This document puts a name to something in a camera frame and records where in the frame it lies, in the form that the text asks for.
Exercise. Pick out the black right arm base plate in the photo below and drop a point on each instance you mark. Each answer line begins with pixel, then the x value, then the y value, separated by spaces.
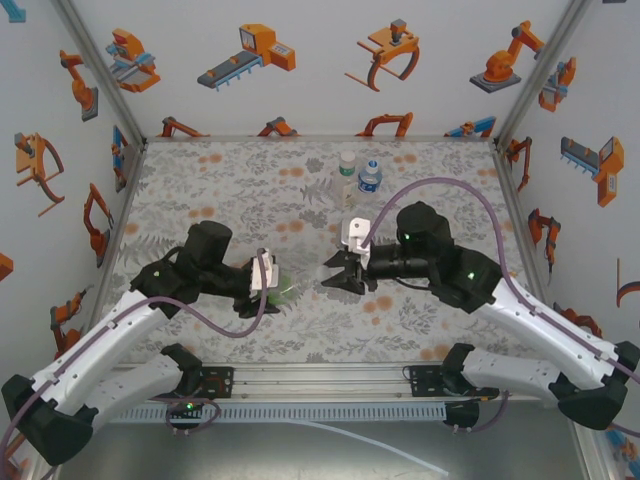
pixel 425 382

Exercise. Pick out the floral tablecloth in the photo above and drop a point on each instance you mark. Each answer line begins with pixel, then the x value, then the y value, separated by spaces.
pixel 300 340

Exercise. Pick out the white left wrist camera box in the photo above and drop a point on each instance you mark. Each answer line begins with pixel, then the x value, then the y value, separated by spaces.
pixel 265 272

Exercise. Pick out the green tinted clear bottle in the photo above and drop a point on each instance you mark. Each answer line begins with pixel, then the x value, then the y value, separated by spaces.
pixel 287 292

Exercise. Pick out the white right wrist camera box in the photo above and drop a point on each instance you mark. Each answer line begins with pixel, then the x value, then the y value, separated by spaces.
pixel 356 232

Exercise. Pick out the thin white tube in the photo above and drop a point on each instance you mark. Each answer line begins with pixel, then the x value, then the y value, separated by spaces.
pixel 375 442

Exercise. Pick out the black controller box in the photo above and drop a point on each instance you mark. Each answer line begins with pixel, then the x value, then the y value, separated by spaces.
pixel 462 415
pixel 187 407

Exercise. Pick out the aluminium corner post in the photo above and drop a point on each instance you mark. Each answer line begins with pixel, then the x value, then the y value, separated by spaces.
pixel 542 70
pixel 101 70

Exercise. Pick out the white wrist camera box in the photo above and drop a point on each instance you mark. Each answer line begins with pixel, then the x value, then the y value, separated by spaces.
pixel 356 232
pixel 265 272

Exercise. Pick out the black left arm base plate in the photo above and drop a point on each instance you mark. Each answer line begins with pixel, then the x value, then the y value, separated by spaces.
pixel 220 382

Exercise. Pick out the aluminium frame leg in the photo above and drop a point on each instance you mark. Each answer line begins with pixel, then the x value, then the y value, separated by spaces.
pixel 595 457

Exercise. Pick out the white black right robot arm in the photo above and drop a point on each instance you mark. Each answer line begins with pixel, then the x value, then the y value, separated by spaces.
pixel 540 320

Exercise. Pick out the narrow aluminium side rail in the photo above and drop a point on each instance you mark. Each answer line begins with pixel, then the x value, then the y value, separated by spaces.
pixel 131 185
pixel 510 185

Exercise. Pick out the wide grooved aluminium frame rail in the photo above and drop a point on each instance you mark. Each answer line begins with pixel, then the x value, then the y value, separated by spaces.
pixel 320 382

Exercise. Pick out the green label white cap bottle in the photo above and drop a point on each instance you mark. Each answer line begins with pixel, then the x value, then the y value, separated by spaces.
pixel 348 165

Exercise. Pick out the narrow aluminium rear rail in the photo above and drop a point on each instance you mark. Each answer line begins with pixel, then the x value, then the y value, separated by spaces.
pixel 320 138

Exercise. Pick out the blue label plastic bottle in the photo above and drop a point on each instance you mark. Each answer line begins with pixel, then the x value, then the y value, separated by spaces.
pixel 369 182

